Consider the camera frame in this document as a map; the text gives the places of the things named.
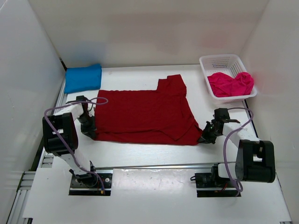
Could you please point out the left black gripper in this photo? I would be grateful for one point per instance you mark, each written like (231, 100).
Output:
(88, 128)

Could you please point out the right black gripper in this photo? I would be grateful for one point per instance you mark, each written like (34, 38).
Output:
(208, 134)

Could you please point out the dark red t shirt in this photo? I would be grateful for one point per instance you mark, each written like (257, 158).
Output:
(160, 116)

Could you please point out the blue t shirt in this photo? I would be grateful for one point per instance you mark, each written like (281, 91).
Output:
(83, 79)

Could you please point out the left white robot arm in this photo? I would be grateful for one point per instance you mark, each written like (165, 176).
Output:
(60, 137)

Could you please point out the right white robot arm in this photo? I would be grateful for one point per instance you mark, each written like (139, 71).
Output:
(255, 160)

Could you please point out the pink t shirt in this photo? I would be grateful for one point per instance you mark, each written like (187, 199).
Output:
(223, 85)

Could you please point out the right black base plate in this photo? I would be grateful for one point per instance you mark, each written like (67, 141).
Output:
(209, 185)

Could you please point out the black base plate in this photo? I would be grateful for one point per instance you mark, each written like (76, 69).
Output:
(93, 189)
(209, 185)

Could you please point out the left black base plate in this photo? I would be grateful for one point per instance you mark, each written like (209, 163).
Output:
(93, 189)

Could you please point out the aluminium frame rail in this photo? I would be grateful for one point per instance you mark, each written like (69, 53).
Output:
(134, 157)

